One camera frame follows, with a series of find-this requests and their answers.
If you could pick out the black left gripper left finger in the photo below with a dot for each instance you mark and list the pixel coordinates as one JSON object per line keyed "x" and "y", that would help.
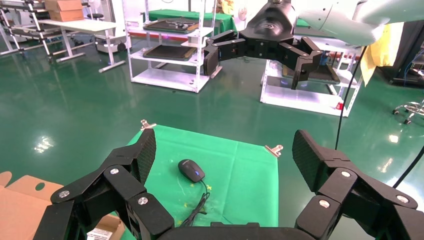
{"x": 99, "y": 198}

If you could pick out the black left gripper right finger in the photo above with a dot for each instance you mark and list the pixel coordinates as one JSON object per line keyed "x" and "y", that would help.
{"x": 357, "y": 202}

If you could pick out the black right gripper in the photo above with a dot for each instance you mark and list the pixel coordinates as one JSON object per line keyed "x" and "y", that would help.
{"x": 270, "y": 26}

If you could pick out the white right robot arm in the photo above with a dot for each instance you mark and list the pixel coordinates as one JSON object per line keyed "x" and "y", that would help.
{"x": 331, "y": 16}

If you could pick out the open brown cardboard box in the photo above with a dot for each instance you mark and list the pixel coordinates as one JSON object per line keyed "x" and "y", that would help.
{"x": 20, "y": 212}

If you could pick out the white printed paper sheet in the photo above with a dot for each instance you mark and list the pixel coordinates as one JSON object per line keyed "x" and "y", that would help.
{"x": 99, "y": 234}

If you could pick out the white metal shelf rack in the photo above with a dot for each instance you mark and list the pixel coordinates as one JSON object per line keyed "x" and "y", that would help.
{"x": 298, "y": 99}
{"x": 165, "y": 79}

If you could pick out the black flat tray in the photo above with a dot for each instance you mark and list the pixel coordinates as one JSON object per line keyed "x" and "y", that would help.
{"x": 169, "y": 52}
{"x": 323, "y": 76}
{"x": 170, "y": 26}

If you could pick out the silver metal binder clip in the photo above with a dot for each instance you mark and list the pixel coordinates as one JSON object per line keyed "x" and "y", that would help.
{"x": 146, "y": 125}
{"x": 275, "y": 150}

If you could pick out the office chair wheel base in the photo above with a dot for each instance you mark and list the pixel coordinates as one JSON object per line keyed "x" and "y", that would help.
{"x": 412, "y": 109}

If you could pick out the yellow hanging cloth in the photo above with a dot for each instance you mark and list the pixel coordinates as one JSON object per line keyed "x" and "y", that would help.
{"x": 381, "y": 49}

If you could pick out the green table cloth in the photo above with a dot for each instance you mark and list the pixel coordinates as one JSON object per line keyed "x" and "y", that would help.
{"x": 238, "y": 185}

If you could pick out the white wheeled machine base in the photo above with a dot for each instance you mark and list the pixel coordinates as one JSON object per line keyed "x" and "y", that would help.
{"x": 107, "y": 43}

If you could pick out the white metal table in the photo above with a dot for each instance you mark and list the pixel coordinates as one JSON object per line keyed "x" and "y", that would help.
{"x": 79, "y": 24}

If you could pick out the metal pipe rack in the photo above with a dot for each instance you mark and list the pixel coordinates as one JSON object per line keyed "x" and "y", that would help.
{"x": 33, "y": 30}

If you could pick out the closed brown cardboard carton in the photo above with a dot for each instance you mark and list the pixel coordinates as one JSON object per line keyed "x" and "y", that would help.
{"x": 63, "y": 5}
{"x": 66, "y": 16}

